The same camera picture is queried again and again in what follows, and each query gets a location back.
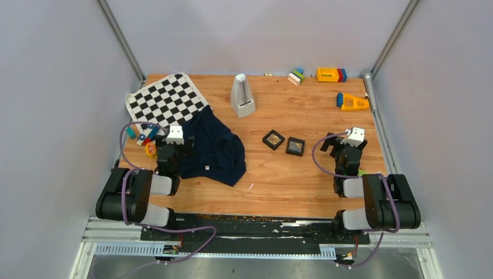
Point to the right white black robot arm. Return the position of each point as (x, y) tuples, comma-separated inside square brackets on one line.
[(389, 204)]

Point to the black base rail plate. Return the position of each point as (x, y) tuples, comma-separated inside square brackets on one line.
[(237, 234)]

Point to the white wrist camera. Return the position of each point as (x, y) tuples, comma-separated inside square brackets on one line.
[(175, 135), (355, 137)]

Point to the black square frame stand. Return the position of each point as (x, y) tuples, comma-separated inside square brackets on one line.
[(288, 151)]

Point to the yellow toy block bin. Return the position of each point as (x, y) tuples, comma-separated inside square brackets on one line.
[(329, 75)]

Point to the navy blue garment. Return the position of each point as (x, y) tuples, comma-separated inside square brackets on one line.
[(218, 154)]

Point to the white metronome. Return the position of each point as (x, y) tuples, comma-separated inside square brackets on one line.
[(241, 97)]

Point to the black white checkerboard mat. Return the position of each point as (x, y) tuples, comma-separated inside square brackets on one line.
[(171, 100)]

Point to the grey corner pipe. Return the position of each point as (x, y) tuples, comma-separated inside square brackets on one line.
[(382, 134)]

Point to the teal toy block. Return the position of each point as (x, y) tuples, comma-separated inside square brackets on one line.
[(130, 132)]

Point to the yellow red toy piece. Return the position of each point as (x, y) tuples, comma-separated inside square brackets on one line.
[(150, 149)]

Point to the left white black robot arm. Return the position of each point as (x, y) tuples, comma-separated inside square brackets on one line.
[(125, 196)]

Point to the blue red toy car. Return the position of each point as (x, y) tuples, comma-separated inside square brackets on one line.
[(148, 135)]

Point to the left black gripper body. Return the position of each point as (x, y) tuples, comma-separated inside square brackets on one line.
[(178, 149)]

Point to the yellow blue toy wedge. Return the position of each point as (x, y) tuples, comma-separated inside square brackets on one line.
[(348, 102)]

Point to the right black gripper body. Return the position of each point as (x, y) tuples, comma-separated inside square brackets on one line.
[(338, 147)]

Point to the white green blue block stack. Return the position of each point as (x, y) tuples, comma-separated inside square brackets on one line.
[(296, 76)]

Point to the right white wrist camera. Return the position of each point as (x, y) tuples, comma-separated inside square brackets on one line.
[(355, 137)]

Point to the red blue block pair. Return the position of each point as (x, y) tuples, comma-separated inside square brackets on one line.
[(342, 75)]

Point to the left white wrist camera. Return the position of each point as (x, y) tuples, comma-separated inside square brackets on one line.
[(175, 135)]

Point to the green toy block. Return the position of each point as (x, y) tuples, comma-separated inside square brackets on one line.
[(361, 172)]

